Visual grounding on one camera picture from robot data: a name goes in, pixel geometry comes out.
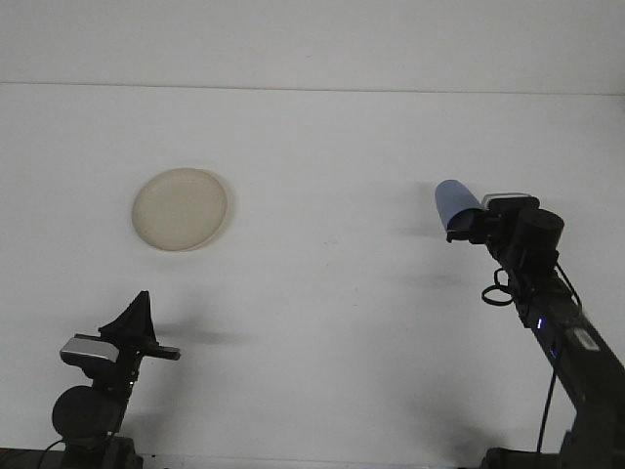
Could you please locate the dark platform edge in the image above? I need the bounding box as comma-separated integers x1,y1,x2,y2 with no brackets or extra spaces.
0,446,64,469

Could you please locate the pale blue cup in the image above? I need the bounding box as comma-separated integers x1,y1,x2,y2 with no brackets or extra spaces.
434,179,484,234

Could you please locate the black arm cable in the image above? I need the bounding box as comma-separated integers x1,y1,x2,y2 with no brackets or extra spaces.
40,438,67,463
480,261,585,453

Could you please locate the pale round plate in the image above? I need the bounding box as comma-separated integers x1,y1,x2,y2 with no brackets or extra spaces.
131,167,234,254

